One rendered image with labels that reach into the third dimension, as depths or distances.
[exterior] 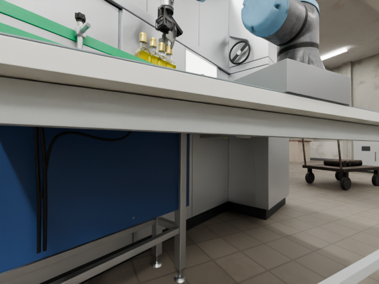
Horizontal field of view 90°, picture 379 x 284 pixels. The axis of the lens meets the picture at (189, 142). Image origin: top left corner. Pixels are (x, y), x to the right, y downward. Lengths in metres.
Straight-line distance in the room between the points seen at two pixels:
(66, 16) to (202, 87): 0.83
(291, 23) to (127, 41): 0.78
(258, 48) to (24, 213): 1.86
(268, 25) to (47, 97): 0.51
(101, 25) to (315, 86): 0.95
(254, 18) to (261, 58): 1.31
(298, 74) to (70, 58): 0.45
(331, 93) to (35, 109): 0.64
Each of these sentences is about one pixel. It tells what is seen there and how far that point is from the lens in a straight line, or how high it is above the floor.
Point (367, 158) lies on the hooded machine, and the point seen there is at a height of 0.37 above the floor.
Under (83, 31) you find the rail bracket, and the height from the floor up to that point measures 0.95.
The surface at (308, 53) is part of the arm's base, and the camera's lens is 0.69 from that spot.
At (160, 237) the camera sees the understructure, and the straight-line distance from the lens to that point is 0.90.
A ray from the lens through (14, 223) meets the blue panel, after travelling 0.65.
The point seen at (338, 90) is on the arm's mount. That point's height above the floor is 0.78.
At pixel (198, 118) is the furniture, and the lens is 0.38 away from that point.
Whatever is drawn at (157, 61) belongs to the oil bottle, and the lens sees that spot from 1.03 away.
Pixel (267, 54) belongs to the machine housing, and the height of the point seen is 1.42.
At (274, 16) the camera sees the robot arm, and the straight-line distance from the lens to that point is 0.60.
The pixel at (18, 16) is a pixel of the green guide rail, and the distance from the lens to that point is 0.69.
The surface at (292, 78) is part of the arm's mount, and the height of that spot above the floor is 0.78.
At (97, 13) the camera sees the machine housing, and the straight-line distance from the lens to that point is 1.16.
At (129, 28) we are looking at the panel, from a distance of 1.19.
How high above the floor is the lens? 0.63
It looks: 1 degrees up
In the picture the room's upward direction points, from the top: straight up
